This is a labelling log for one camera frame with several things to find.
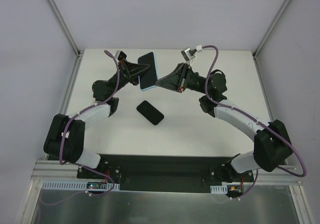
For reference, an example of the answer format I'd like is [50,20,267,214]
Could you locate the phone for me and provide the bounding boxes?
[137,52,159,91]

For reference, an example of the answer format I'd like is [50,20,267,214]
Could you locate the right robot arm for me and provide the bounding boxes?
[155,63,293,183]

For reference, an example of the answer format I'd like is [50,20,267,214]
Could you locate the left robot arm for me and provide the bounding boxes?
[43,58,151,179]

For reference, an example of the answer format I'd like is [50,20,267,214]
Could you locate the black phone case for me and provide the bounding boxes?
[136,100,165,126]

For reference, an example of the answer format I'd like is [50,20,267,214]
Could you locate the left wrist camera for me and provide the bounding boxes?
[114,50,127,61]

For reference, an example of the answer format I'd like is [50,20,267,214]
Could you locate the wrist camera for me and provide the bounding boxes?
[114,50,127,61]
[181,47,197,62]

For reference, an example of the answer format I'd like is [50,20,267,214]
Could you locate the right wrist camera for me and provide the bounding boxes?
[181,47,197,62]

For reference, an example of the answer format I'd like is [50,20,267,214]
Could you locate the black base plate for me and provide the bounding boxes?
[47,151,260,192]

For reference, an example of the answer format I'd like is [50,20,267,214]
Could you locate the right white cable duct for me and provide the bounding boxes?
[210,184,228,195]

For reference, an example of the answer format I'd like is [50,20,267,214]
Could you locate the white cable duct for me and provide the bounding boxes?
[42,180,120,192]
[210,184,228,195]

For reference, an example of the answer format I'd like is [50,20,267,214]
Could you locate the left white cable duct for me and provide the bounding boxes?
[42,180,120,192]

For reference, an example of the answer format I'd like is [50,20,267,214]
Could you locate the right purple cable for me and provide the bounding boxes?
[196,44,308,205]

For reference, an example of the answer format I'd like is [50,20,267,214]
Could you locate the aluminium frame rail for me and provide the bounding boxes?
[31,160,78,181]

